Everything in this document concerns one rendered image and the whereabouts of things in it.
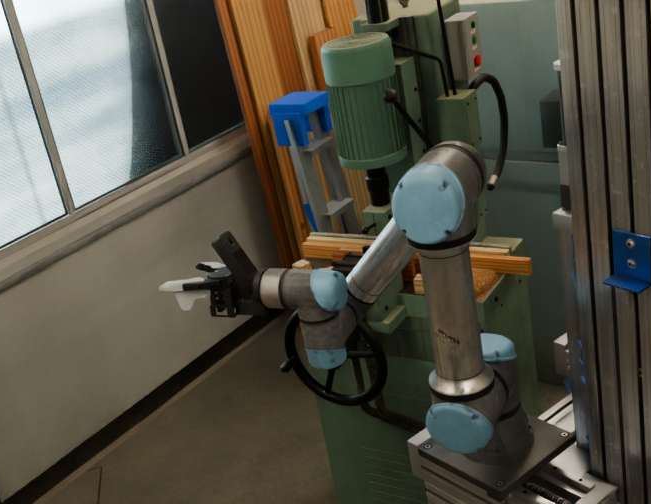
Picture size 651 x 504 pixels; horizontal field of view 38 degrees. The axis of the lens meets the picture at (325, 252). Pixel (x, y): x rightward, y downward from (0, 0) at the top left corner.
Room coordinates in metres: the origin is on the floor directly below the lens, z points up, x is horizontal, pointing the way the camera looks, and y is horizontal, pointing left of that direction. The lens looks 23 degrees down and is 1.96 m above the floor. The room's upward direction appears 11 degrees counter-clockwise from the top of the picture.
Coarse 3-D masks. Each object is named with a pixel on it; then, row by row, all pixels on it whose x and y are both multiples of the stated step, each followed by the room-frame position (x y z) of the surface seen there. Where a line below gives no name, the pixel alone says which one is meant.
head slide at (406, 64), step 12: (396, 60) 2.38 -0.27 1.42; (408, 60) 2.37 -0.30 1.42; (396, 72) 2.34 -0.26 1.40; (408, 72) 2.36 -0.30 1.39; (408, 84) 2.36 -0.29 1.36; (408, 96) 2.35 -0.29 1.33; (408, 108) 2.34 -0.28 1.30; (420, 108) 2.39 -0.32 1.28; (420, 120) 2.38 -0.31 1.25; (408, 132) 2.34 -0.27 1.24; (408, 144) 2.34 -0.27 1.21; (420, 144) 2.37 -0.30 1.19; (408, 156) 2.34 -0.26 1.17; (420, 156) 2.36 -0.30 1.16; (396, 168) 2.36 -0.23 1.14; (408, 168) 2.34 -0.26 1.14; (396, 180) 2.37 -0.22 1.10
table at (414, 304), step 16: (496, 288) 2.05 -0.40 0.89; (512, 288) 2.13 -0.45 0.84; (400, 304) 2.11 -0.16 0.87; (416, 304) 2.08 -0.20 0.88; (480, 304) 1.98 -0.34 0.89; (496, 304) 2.04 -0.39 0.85; (368, 320) 2.06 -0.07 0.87; (384, 320) 2.04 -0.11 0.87; (400, 320) 2.07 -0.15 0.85; (480, 320) 1.99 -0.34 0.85
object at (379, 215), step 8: (392, 192) 2.38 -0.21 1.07; (368, 208) 2.29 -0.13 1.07; (376, 208) 2.28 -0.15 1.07; (384, 208) 2.27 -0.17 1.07; (368, 216) 2.27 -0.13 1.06; (376, 216) 2.26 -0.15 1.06; (384, 216) 2.24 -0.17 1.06; (392, 216) 2.27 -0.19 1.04; (368, 224) 2.27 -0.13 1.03; (376, 224) 2.26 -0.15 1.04; (384, 224) 2.25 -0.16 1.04; (376, 232) 2.26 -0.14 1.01
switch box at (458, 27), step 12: (468, 12) 2.51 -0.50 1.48; (456, 24) 2.44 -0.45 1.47; (468, 24) 2.45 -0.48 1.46; (456, 36) 2.44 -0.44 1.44; (468, 36) 2.44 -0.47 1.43; (456, 48) 2.44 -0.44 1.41; (468, 48) 2.43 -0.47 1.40; (480, 48) 2.50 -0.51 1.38; (456, 60) 2.45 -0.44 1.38; (468, 60) 2.43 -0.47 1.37; (456, 72) 2.45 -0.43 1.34; (468, 72) 2.43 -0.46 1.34
